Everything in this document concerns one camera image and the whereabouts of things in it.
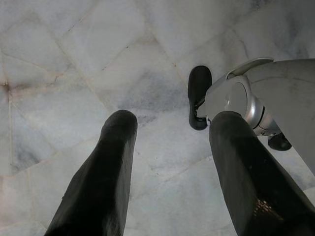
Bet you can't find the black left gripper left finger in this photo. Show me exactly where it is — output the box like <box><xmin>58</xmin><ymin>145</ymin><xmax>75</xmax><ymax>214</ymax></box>
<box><xmin>44</xmin><ymin>109</ymin><xmax>138</xmax><ymax>236</ymax></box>

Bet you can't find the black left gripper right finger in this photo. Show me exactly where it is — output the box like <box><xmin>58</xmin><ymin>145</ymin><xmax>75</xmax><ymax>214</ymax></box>
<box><xmin>208</xmin><ymin>110</ymin><xmax>315</xmax><ymax>236</ymax></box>

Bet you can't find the black robot right foot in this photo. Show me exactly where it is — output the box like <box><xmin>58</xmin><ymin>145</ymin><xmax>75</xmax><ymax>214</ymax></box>
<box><xmin>267</xmin><ymin>134</ymin><xmax>292</xmax><ymax>151</ymax></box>

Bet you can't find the black robot foot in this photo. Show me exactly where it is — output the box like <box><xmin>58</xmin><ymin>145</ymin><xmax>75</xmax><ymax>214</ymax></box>
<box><xmin>188</xmin><ymin>65</ymin><xmax>213</xmax><ymax>130</ymax></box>
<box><xmin>267</xmin><ymin>134</ymin><xmax>292</xmax><ymax>151</ymax></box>

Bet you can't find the black robot left foot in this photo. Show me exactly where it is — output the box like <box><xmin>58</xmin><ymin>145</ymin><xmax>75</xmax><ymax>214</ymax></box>
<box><xmin>188</xmin><ymin>65</ymin><xmax>213</xmax><ymax>130</ymax></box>

